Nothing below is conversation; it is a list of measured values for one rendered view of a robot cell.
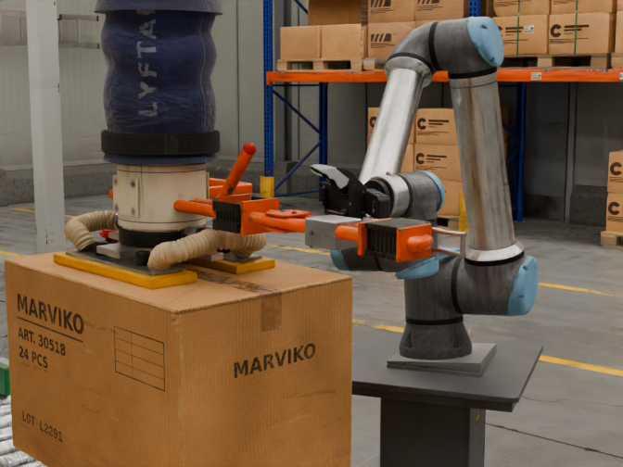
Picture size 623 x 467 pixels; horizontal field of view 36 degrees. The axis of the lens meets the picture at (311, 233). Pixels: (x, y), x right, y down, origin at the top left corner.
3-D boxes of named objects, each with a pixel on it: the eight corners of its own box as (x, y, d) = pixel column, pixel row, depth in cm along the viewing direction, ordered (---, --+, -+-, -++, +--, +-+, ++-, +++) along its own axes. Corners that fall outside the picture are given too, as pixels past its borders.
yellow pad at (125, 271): (52, 263, 192) (51, 238, 192) (95, 257, 199) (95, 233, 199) (152, 291, 168) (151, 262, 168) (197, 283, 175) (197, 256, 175)
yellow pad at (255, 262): (133, 251, 206) (133, 228, 205) (171, 246, 212) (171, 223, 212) (236, 275, 182) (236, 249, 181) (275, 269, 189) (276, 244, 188)
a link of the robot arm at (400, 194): (409, 220, 193) (410, 171, 192) (393, 222, 190) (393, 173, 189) (375, 216, 200) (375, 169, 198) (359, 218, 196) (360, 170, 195)
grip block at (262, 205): (209, 231, 171) (209, 197, 170) (251, 225, 178) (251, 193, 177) (240, 236, 165) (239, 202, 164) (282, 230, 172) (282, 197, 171)
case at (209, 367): (12, 447, 203) (3, 258, 197) (169, 403, 230) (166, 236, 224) (183, 547, 160) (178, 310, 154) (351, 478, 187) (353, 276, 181)
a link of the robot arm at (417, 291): (418, 309, 265) (415, 245, 263) (478, 310, 256) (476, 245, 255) (395, 319, 252) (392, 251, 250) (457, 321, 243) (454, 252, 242)
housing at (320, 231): (302, 246, 156) (302, 218, 155) (332, 241, 161) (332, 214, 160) (334, 251, 151) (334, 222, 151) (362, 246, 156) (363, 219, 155)
